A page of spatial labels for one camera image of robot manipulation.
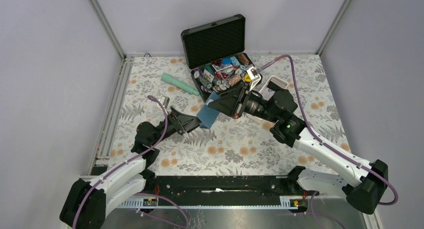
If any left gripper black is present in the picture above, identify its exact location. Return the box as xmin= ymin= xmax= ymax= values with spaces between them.
xmin=150 ymin=106 xmax=204 ymax=147

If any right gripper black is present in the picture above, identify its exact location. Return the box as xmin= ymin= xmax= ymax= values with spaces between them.
xmin=208 ymin=82 xmax=280 ymax=123

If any blue leather card holder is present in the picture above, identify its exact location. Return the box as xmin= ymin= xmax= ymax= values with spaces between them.
xmin=196 ymin=92 xmax=220 ymax=129

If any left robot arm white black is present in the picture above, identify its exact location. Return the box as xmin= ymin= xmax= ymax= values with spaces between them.
xmin=59 ymin=107 xmax=201 ymax=229

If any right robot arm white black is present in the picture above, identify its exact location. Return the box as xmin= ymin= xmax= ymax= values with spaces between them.
xmin=206 ymin=85 xmax=389 ymax=215

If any white plastic card tray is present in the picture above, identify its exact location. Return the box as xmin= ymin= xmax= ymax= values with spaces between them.
xmin=249 ymin=75 xmax=289 ymax=124

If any yellow round chip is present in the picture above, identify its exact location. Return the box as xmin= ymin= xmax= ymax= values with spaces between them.
xmin=243 ymin=74 xmax=252 ymax=83

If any black poker chip case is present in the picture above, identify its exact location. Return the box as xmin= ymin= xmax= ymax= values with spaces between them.
xmin=180 ymin=14 xmax=254 ymax=101

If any mint green cylindrical device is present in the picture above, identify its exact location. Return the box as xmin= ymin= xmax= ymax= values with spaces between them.
xmin=161 ymin=73 xmax=200 ymax=96

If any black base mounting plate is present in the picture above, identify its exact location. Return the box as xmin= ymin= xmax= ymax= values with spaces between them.
xmin=136 ymin=166 xmax=314 ymax=205

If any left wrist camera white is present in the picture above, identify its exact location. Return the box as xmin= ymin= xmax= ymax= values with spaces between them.
xmin=158 ymin=95 xmax=170 ymax=109

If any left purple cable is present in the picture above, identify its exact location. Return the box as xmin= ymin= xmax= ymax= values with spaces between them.
xmin=72 ymin=95 xmax=170 ymax=229

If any purple cable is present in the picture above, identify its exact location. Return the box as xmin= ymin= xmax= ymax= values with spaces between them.
xmin=256 ymin=54 xmax=399 ymax=207
xmin=72 ymin=95 xmax=170 ymax=229

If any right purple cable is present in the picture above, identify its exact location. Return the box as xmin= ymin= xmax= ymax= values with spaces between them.
xmin=256 ymin=54 xmax=399 ymax=207

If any slotted cable duct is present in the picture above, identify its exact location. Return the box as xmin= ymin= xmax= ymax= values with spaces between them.
xmin=117 ymin=196 xmax=300 ymax=210

